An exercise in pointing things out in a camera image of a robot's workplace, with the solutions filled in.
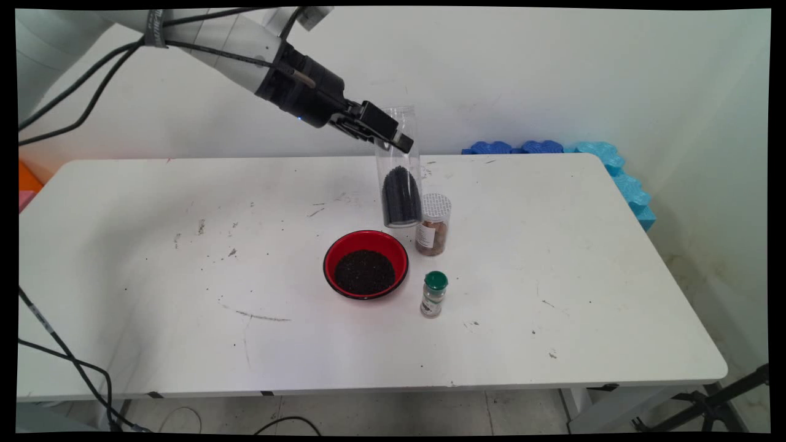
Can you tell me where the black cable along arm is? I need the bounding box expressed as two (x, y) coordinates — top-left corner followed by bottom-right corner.
(17, 39), (320, 148)
(17, 6), (308, 133)

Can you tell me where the black seeds pile in bowl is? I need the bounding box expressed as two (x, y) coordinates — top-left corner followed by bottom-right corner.
(333, 249), (396, 295)

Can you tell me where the tall clear plastic jar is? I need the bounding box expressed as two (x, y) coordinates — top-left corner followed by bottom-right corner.
(373, 104), (424, 229)

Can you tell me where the small spice jar green cap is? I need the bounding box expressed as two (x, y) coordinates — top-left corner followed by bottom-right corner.
(420, 271), (449, 318)

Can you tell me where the brown-filled jar with white lid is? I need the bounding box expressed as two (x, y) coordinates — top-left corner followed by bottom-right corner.
(415, 193), (453, 257)

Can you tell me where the black tripod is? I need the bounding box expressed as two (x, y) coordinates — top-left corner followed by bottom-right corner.
(632, 363), (769, 433)

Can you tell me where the red bowl with black rim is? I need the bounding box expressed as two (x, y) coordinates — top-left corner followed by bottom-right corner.
(323, 230), (410, 301)

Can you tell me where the black hanging cable bundle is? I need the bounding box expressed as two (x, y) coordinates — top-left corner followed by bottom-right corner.
(17, 285), (152, 432)

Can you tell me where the black strap on arm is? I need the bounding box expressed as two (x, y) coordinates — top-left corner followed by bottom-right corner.
(144, 9), (168, 49)

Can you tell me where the thin white cable on floor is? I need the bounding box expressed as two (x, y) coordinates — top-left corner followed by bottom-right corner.
(158, 406), (203, 434)

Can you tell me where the orange block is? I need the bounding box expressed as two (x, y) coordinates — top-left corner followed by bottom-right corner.
(18, 161), (45, 194)

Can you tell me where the light blue foam piece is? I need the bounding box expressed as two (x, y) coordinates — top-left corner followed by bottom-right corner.
(565, 141), (626, 177)
(611, 172), (656, 233)

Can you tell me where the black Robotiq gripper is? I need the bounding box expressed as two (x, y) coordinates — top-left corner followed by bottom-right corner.
(255, 42), (414, 154)

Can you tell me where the white table leg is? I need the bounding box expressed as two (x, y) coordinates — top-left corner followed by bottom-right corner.
(560, 386), (676, 434)

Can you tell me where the black cable on floor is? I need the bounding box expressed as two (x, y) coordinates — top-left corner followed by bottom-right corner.
(253, 416), (323, 435)

